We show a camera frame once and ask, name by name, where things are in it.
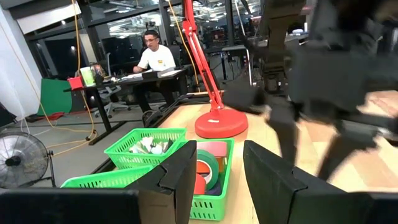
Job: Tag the black staple remover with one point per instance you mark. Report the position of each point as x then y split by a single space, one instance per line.
169 144

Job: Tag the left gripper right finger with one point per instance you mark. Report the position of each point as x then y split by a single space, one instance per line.
267 186

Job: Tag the red box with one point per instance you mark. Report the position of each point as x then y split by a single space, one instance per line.
75 83

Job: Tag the orange tape roll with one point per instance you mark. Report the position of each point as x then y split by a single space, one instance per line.
202 168

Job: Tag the white paper sheet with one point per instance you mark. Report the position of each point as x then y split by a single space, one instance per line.
171 73

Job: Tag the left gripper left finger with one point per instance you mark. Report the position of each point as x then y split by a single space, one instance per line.
174 186

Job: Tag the green cup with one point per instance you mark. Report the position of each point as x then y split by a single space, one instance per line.
87 76

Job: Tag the grey office chair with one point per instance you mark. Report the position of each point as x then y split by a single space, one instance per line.
109 91

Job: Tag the black desk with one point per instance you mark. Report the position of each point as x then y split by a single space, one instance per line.
136 81
236 49

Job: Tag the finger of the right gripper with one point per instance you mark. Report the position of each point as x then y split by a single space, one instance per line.
284 133
345 143

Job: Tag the black case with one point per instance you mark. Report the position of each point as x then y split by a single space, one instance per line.
6 115

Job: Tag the grey floor fan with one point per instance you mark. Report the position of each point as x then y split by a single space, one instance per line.
18 158

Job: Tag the pink tape roll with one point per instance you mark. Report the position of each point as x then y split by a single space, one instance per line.
214 148

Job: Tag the red cloth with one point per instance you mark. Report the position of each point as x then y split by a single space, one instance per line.
48 116

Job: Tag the black box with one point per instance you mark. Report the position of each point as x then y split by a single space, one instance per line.
150 74

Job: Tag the green tape roll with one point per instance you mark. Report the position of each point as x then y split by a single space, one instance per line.
214 169

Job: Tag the green board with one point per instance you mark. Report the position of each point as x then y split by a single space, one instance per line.
55 97

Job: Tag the person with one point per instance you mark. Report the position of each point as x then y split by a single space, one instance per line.
157 57

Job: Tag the red tape roll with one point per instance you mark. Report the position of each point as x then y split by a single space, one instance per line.
200 185

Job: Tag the red desk lamp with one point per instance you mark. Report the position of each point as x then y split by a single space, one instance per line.
222 124

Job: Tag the purple tape roll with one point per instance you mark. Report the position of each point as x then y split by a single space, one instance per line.
215 190

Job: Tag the green plastic basket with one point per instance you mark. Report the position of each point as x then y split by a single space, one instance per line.
211 208
109 179
124 158

